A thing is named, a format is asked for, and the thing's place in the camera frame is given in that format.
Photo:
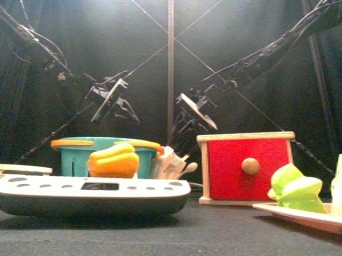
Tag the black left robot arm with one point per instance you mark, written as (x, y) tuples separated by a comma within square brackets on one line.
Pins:
[(40, 50)]

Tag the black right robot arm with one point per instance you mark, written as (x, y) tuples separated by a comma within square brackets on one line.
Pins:
[(271, 50)]

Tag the white cutlery holder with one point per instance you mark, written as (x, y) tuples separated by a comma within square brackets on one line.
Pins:
[(161, 165)]

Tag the white plastic fork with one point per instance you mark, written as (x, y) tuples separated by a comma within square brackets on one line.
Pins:
[(177, 162)]

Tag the white plastic spoon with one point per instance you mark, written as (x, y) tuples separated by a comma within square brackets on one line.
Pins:
[(190, 167)]

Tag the orange toy bell pepper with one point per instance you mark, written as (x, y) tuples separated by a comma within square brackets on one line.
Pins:
[(114, 161)]

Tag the wooden box with red drawer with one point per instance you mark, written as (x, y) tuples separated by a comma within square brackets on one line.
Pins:
[(245, 166)]

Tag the white kitchen scale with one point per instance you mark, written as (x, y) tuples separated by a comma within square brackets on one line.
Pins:
[(88, 195)]

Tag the white flat dish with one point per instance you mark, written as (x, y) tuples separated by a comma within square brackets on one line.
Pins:
[(24, 169)]

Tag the green toy lettuce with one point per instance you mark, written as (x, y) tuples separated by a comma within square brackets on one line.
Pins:
[(295, 190)]

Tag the pale green star fruit slice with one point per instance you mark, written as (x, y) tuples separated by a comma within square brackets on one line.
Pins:
[(337, 186)]

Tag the white plate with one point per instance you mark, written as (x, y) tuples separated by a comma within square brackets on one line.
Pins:
[(308, 218)]

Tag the thin diagonal frame brace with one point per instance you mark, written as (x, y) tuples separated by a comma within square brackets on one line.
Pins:
[(151, 55), (262, 113)]

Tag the vertical metal frame pole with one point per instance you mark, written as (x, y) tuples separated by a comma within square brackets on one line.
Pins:
[(171, 50)]

